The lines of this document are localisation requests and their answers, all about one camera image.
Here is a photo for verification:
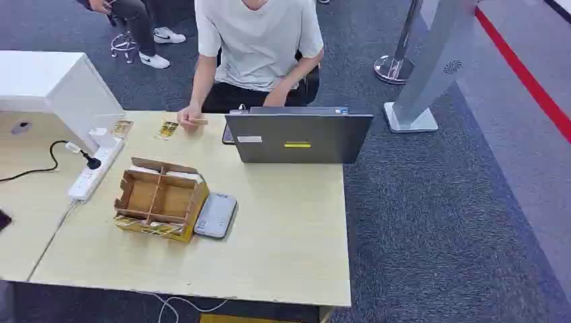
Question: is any person's left hand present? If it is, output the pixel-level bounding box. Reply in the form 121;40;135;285
263;84;291;108

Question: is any person's right hand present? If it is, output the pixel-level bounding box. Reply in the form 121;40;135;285
176;103;204;133

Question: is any dark grey laptop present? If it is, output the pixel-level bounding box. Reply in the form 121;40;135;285
224;106;374;164

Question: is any seated person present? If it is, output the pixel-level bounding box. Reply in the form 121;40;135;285
176;0;325;133

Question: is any wooden card box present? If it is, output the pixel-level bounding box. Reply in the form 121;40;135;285
113;156;211;244

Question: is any chrome chair base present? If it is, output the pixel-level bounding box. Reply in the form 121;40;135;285
110;30;139;65

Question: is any white power strip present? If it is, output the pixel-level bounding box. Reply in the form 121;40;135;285
68;138;126;203

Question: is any person with white shoes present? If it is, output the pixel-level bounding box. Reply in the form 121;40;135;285
75;0;187;70

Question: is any yellow printed card stack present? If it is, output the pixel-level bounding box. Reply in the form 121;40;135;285
114;215;184;236

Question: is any white cabinet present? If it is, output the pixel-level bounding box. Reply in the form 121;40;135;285
0;50;126;155

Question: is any yellow box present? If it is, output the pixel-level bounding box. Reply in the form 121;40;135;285
199;313;286;323

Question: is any black plug with cable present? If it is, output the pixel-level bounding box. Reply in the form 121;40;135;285
0;140;102;183

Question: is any chrome stanchion post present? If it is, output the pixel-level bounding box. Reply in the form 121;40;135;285
374;0;425;85

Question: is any white power strip cable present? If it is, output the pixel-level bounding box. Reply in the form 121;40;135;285
26;199;80;283

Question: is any white loose cable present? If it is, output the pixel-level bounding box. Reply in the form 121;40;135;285
152;291;229;323

